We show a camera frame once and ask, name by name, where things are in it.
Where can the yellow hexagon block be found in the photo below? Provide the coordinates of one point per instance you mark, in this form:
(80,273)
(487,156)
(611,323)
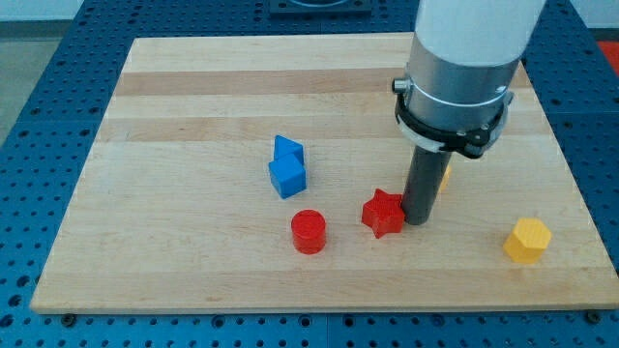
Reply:
(528,240)

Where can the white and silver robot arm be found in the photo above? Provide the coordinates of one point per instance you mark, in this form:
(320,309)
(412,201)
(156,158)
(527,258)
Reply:
(454,94)

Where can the yellow heart block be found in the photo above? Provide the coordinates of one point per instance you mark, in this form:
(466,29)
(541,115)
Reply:
(445,179)

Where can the blue cube block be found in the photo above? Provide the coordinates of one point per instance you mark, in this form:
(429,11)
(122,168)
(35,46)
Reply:
(288,176)

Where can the blue triangle block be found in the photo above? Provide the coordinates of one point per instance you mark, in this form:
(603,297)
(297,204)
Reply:
(284,146)

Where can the red cylinder block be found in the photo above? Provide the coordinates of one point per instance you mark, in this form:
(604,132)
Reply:
(308,231)

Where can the wooden board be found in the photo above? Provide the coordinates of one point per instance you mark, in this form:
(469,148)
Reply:
(174,210)

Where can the red star block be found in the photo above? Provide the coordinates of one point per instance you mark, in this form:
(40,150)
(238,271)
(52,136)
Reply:
(383,213)

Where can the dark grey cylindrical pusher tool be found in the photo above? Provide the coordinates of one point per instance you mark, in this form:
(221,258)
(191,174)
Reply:
(424,178)

